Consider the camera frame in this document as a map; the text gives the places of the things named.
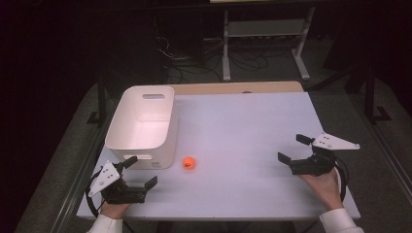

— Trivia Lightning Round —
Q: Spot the orange ball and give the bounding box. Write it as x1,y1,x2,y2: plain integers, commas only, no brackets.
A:
182,156,196,170

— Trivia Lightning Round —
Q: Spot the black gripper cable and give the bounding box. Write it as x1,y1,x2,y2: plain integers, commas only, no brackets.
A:
84,174,109,218
333,156,351,204

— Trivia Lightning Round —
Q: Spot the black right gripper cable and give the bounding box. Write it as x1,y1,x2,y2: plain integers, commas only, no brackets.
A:
333,156,351,204

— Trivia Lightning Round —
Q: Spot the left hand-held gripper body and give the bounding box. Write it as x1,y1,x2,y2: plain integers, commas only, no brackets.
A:
87,160,147,206

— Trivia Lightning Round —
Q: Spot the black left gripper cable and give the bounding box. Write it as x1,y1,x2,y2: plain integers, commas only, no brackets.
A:
84,174,109,218

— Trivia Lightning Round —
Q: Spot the white plastic bin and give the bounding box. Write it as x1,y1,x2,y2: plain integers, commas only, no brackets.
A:
104,84,180,171

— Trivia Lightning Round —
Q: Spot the tangle of floor cables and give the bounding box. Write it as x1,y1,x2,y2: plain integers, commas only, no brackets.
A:
154,33,271,83

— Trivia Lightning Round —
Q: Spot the person's right hand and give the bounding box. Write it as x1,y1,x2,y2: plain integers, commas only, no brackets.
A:
298,168,345,212

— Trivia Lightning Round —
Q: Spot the person's left hand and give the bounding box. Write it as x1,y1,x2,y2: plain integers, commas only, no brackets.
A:
100,201,132,220

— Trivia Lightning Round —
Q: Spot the black metal stand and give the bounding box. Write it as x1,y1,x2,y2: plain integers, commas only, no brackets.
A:
86,62,110,128
362,62,393,125

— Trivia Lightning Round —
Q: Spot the white metal stand frame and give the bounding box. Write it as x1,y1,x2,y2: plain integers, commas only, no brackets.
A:
221,6,317,83

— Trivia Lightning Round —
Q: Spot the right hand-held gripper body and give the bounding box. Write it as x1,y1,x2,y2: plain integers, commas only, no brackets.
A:
289,131,361,178

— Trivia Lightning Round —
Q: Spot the wooden board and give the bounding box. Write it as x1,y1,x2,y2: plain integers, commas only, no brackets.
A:
167,81,304,96

